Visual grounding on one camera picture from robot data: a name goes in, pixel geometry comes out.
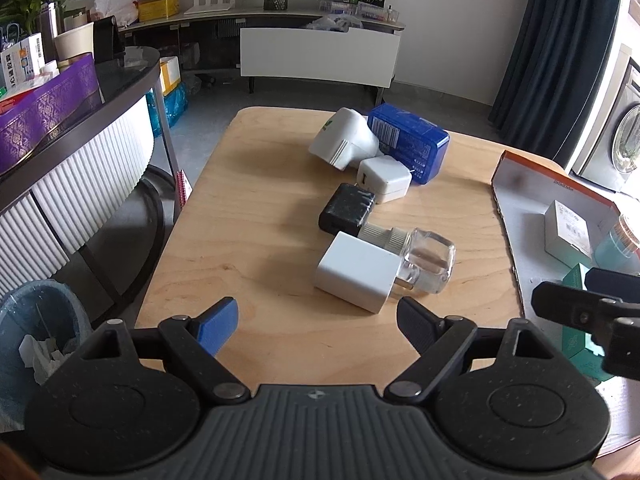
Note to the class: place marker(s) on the black charger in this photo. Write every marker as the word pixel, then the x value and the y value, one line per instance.
pixel 345 210

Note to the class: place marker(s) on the blue trash bin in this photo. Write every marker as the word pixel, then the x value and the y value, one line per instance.
pixel 30 305

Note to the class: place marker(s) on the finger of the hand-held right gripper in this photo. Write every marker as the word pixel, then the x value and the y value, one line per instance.
pixel 565 302
pixel 615 282

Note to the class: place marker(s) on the crumpled white tissue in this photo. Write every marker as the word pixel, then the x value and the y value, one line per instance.
pixel 37 355

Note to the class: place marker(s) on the white plastic bag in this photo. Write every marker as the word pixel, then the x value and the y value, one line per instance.
pixel 117 7

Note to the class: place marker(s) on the crumpled grey bag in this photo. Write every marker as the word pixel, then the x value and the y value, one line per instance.
pixel 332 22

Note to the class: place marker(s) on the purple tin box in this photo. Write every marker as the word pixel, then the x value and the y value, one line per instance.
pixel 45 110

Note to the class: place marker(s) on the blue plastic bag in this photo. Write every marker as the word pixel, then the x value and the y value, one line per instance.
pixel 172 107

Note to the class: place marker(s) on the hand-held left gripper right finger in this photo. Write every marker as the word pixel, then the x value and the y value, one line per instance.
pixel 417 327

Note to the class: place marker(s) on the large white charger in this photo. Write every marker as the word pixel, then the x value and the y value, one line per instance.
pixel 355 275

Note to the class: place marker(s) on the white plug-in heater green label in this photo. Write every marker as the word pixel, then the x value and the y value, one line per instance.
pixel 345 140

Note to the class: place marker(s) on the blue plastic box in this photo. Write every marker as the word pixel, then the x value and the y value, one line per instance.
pixel 410 142

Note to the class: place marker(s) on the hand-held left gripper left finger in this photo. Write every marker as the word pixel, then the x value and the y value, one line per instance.
pixel 220 325

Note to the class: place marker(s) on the teal bandage box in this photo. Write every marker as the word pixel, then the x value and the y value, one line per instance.
pixel 575 355

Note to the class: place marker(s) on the small white charger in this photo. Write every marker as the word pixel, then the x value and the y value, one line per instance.
pixel 385 177

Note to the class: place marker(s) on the white blue printed box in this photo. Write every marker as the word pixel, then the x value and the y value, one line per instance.
pixel 22 62

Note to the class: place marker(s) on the orange white cardboard box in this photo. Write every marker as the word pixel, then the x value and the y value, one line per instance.
pixel 530 240

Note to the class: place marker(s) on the dark blue curtain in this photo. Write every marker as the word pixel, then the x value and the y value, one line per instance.
pixel 550 60

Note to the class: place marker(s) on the black stand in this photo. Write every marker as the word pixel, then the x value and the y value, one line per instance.
pixel 107 37

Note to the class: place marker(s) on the white paper cup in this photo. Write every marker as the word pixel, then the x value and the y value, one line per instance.
pixel 75 42

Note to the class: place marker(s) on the clear liquid bottle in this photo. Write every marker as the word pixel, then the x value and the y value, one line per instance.
pixel 425 260

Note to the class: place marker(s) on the steel bottle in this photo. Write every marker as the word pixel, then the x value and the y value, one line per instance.
pixel 50 25

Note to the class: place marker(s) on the light blue toothpick jar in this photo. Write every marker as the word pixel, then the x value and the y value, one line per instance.
pixel 612 252

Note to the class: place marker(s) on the white laundry appliance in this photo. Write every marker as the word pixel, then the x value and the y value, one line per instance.
pixel 615 145

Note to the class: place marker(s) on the clear plastic organizer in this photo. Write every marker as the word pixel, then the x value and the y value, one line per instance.
pixel 370 11

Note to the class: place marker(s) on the small white printed box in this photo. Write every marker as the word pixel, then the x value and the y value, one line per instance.
pixel 570 230

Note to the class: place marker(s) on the white television cabinet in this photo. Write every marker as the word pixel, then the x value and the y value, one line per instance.
pixel 320 60

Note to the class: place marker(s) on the red spiral notebook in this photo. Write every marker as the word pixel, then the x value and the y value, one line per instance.
pixel 184 187

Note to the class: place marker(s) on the green leafy plant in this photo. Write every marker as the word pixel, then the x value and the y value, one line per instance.
pixel 30 0

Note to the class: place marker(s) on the yellow box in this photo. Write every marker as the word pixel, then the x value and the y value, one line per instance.
pixel 157 7

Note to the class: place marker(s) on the curved ribbed white counter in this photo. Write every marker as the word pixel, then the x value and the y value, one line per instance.
pixel 75 185

